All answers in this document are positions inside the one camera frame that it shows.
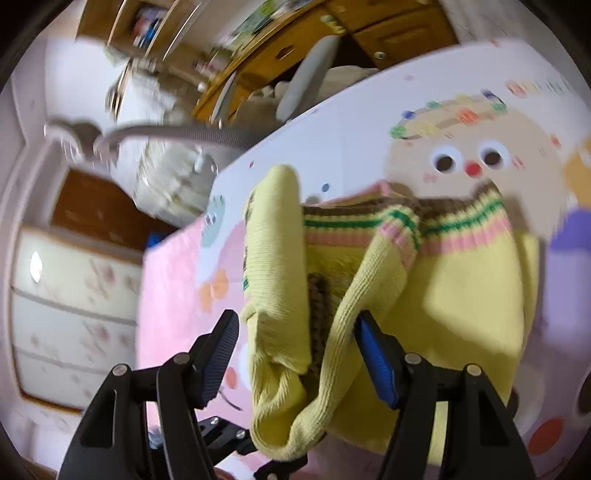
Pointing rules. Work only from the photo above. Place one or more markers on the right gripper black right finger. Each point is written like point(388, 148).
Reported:
point(481, 439)

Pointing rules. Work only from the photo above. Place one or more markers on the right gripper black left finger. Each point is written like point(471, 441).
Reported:
point(112, 439)

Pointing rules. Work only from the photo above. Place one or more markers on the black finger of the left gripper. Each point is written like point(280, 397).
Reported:
point(212, 439)
point(280, 470)

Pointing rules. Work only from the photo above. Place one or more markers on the white wardrobe with floral doors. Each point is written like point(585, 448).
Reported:
point(75, 286)

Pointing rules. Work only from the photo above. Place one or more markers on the cartoon printed bed sheet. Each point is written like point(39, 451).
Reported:
point(436, 126)

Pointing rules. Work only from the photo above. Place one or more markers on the grey office chair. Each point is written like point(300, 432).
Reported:
point(266, 110)

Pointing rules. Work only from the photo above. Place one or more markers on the wooden wall shelf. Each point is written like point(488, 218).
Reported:
point(141, 29)

